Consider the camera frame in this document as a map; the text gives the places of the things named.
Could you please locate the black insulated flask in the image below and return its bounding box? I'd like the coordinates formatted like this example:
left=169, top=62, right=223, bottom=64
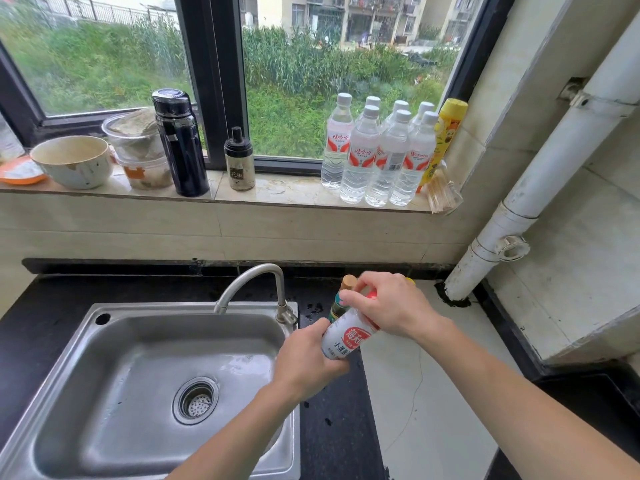
left=151, top=88, right=211, bottom=198

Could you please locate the person's left forearm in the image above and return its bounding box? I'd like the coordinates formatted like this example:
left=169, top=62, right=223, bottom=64
left=166, top=382, right=306, bottom=480

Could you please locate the black-capped spice jar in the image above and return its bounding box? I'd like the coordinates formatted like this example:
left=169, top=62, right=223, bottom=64
left=223, top=126, right=256, bottom=192

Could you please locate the white ceramic bowl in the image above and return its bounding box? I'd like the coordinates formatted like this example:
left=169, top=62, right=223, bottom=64
left=30, top=135, right=114, bottom=190

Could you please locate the tall yellow bottle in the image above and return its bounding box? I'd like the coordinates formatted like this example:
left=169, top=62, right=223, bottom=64
left=417, top=98, right=469, bottom=193

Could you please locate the clear orange-label plastic container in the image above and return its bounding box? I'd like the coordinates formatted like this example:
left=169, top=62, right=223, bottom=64
left=114, top=154, right=175, bottom=191

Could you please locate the black window frame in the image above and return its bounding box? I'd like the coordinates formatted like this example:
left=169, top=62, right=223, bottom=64
left=0, top=0, right=519, bottom=177

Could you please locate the clear toothpick holder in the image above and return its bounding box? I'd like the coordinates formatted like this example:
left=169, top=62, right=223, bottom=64
left=424, top=167, right=465, bottom=216

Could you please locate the person's left hand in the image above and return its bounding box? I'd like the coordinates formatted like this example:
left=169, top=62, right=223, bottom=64
left=272, top=318, right=351, bottom=403

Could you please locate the white pipe clamp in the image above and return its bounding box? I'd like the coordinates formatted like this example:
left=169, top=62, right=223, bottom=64
left=559, top=77, right=640, bottom=119

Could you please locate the metal sink drain strainer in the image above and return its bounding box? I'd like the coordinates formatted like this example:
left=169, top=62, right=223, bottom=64
left=172, top=377, right=220, bottom=426

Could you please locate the white red-label sauce bottle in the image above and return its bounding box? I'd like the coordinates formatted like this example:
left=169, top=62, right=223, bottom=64
left=321, top=287, right=382, bottom=360

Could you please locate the orange plate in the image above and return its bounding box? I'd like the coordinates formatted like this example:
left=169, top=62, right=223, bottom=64
left=0, top=155, right=49, bottom=187

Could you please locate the stainless steel sink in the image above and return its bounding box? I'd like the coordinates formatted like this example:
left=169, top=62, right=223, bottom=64
left=0, top=301, right=301, bottom=480

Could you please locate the person's right forearm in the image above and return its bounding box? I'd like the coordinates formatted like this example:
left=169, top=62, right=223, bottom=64
left=419, top=317, right=640, bottom=480

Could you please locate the clear lidded plastic container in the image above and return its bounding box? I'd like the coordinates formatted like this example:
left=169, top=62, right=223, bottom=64
left=102, top=108, right=166, bottom=163

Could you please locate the white drain pipe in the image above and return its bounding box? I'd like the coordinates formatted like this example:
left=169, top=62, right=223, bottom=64
left=443, top=10, right=640, bottom=302

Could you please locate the person's right hand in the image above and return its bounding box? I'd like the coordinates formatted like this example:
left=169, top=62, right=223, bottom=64
left=338, top=271, right=445, bottom=341

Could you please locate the row of clear water bottles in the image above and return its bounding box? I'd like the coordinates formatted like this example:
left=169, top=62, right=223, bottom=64
left=320, top=93, right=440, bottom=208

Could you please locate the curved metal faucet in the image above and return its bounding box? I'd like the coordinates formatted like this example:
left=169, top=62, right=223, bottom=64
left=214, top=263, right=299, bottom=328

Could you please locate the green bottle with tan cap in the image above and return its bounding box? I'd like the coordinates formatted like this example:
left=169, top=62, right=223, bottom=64
left=328, top=275, right=359, bottom=324

